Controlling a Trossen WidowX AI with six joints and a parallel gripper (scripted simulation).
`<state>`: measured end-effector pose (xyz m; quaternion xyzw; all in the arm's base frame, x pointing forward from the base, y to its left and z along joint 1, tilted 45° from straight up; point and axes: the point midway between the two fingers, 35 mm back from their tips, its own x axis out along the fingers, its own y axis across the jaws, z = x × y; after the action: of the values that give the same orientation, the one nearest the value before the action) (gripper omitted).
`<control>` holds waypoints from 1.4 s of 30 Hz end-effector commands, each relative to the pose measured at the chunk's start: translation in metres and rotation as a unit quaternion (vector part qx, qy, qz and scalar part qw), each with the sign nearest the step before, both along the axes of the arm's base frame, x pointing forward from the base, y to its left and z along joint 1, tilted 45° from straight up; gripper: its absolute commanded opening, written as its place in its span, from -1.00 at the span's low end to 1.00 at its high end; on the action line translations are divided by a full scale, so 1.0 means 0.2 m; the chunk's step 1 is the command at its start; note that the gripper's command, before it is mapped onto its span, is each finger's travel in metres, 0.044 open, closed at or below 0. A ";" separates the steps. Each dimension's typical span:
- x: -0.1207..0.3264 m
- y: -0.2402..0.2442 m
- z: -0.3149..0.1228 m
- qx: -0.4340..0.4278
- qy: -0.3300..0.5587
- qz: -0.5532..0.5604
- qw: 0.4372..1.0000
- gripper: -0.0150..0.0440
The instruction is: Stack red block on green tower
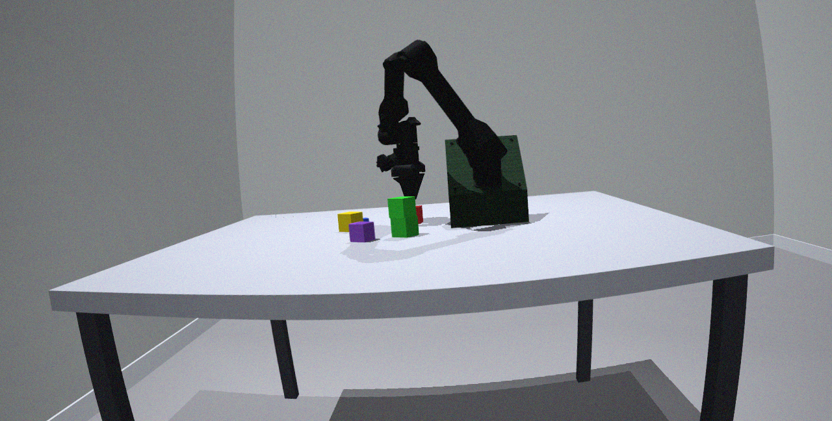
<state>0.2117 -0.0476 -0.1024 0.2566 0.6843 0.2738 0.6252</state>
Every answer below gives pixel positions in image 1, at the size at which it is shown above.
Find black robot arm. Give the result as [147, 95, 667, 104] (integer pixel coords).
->
[378, 40, 508, 188]

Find yellow cube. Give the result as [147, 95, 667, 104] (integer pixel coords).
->
[337, 212, 363, 232]

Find purple block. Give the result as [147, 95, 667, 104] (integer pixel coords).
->
[348, 222, 376, 242]

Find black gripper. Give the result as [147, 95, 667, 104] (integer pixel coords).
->
[391, 142, 425, 199]

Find green block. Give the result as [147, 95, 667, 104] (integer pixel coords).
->
[390, 216, 419, 238]
[387, 196, 417, 218]

